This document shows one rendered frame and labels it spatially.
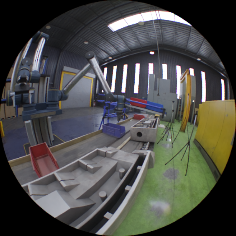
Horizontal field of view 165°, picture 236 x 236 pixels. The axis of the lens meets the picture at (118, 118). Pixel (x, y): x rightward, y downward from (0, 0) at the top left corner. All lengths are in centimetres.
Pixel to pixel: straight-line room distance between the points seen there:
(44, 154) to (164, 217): 164
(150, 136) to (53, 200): 111
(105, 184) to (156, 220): 110
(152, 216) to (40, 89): 260
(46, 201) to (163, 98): 774
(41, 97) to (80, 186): 158
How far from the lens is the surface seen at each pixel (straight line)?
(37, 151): 92
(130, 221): 132
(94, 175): 45
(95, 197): 44
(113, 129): 120
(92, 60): 129
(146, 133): 112
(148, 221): 139
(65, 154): 91
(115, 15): 934
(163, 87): 897
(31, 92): 71
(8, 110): 924
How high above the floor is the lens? 129
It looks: 12 degrees down
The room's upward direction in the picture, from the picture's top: 5 degrees clockwise
